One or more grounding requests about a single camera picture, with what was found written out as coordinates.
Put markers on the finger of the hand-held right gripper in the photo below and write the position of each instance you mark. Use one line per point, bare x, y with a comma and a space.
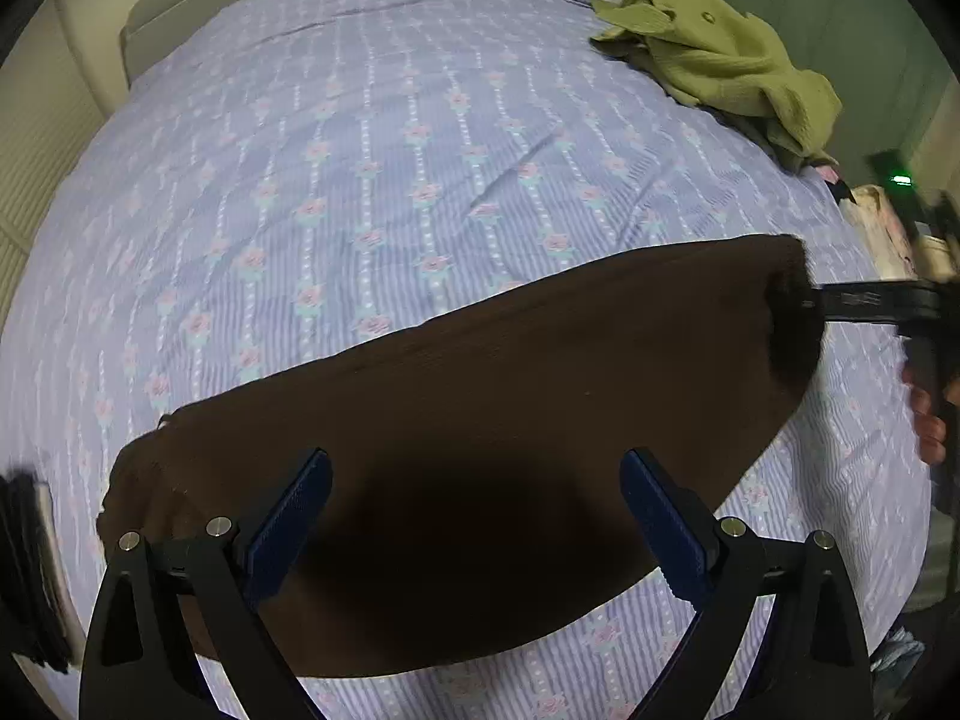
847, 303

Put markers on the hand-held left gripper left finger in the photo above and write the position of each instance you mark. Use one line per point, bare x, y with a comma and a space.
289, 521

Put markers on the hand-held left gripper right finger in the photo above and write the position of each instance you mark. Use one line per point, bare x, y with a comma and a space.
667, 532

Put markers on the brown pants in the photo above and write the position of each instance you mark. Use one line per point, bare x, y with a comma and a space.
465, 420

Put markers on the person's right hand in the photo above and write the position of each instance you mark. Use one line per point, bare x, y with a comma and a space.
928, 420

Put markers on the pale floral cloth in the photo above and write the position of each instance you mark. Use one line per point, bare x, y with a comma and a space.
885, 229

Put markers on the green knit garment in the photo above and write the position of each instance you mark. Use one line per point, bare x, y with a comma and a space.
720, 60

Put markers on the floral lavender bed sheet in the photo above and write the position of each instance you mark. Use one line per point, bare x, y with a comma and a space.
375, 187

